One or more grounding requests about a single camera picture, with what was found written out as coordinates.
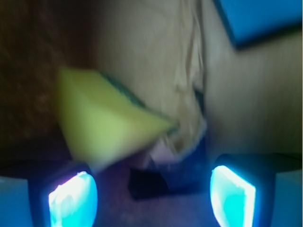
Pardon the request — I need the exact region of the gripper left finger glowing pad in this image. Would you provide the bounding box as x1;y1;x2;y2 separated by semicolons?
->
0;160;99;227

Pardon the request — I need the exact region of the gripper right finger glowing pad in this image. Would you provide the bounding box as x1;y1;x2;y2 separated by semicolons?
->
209;153;303;227

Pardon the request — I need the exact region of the yellow green sponge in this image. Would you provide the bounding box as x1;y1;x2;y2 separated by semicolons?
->
54;67;178;172

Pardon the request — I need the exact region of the brown paper bag tray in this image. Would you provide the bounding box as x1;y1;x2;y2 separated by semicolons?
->
0;0;303;168

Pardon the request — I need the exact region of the blue rectangular block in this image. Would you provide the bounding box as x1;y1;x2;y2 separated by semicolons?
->
214;0;303;48

